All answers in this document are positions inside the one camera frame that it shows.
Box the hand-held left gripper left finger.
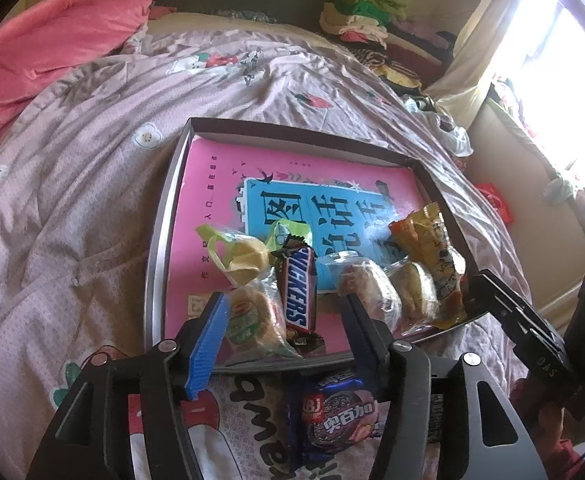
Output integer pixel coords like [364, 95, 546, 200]
[25, 291, 230, 480]

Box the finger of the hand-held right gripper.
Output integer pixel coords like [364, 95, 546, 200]
[467, 269, 529, 334]

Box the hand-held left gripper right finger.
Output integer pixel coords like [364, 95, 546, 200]
[340, 293, 548, 480]

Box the orange cracker packet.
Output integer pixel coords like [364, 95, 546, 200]
[389, 220, 471, 323]

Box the green label pastry packet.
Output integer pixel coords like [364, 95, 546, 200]
[220, 282, 303, 366]

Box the clear brown pastry packet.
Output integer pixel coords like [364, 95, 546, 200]
[323, 252, 403, 333]

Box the clear pale pastry packet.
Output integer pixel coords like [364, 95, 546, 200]
[390, 260, 441, 333]

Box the blue cookie packet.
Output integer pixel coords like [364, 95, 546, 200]
[285, 367, 388, 473]

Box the brown chocolate bar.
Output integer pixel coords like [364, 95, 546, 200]
[271, 241, 324, 356]

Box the pale yellow pastry packet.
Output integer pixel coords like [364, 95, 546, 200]
[196, 225, 270, 288]

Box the shallow dark cardboard box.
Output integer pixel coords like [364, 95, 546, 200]
[144, 116, 488, 368]

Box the person's right hand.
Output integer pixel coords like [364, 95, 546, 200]
[514, 374, 585, 480]

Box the red plastic bag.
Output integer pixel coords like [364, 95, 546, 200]
[477, 182, 513, 223]

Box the white plastic bag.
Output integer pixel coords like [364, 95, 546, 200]
[405, 95, 473, 158]

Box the pink book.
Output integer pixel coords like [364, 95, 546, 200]
[165, 132, 436, 361]

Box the bright window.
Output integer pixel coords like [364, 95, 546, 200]
[497, 0, 585, 186]

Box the cream curtain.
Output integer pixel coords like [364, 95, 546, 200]
[425, 0, 533, 106]

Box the pile of folded clothes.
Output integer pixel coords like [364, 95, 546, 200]
[320, 0, 458, 96]

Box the blue patterned cloth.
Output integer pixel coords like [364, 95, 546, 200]
[212, 7, 278, 24]

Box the pink quilt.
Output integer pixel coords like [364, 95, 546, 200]
[0, 0, 153, 161]

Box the folded pink blue cloth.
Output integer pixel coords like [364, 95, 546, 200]
[147, 4, 179, 22]

